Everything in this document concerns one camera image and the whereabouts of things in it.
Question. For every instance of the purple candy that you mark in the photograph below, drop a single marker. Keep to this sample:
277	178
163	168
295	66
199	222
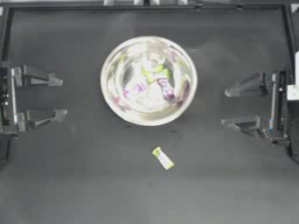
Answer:
133	91
167	92

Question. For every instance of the green candy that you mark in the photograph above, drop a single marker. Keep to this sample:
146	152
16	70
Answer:
163	158
147	76
159	70

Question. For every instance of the steel bowl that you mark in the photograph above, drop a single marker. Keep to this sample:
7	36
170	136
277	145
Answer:
129	112

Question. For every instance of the black metal frame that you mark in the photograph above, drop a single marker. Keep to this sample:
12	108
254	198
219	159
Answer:
58	4

